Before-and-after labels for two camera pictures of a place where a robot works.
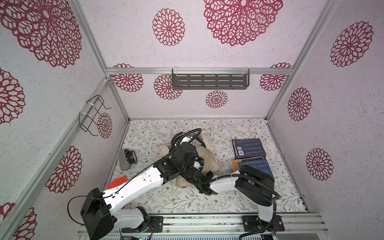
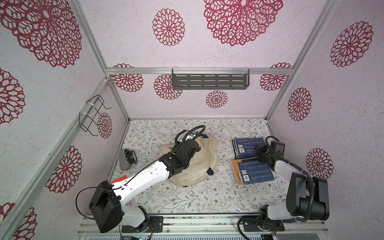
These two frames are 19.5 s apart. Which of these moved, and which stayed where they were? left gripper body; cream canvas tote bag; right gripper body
Moved: right gripper body
Stayed: cream canvas tote bag; left gripper body
